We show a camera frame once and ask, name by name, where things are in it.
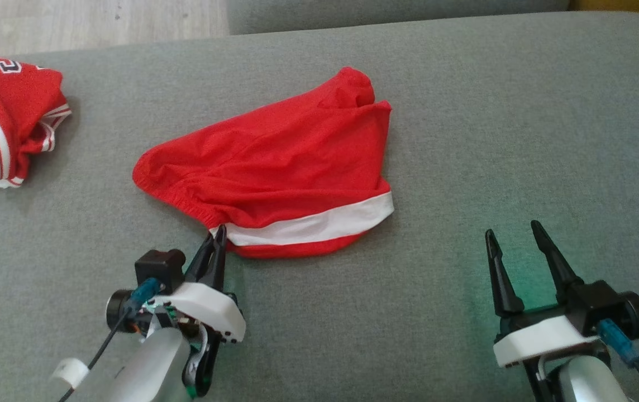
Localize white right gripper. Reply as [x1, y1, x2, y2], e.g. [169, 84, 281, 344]
[485, 219, 600, 369]

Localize red and white basketball jersey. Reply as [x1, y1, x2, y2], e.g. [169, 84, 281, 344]
[0, 50, 73, 197]

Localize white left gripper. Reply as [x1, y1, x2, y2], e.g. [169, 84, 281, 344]
[154, 224, 247, 343]

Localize blue right camera cable connector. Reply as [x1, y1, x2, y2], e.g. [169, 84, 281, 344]
[598, 319, 639, 367]

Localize red shorts with white band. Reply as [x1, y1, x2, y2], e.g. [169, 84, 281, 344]
[132, 67, 395, 259]

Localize grey fabric sofa seat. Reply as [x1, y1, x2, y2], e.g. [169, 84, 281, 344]
[0, 11, 639, 402]

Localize blue left camera cable connector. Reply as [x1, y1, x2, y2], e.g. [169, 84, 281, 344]
[128, 277, 162, 312]

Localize grey sofa backrest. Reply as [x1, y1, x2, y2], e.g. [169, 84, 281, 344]
[226, 0, 571, 36]

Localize blue camera cable connector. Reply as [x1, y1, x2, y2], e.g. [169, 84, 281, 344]
[128, 277, 162, 312]
[598, 319, 639, 367]

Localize white strap on left arm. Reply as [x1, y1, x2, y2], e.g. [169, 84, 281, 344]
[51, 357, 90, 390]

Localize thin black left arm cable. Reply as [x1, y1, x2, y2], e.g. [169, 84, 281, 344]
[59, 306, 132, 402]

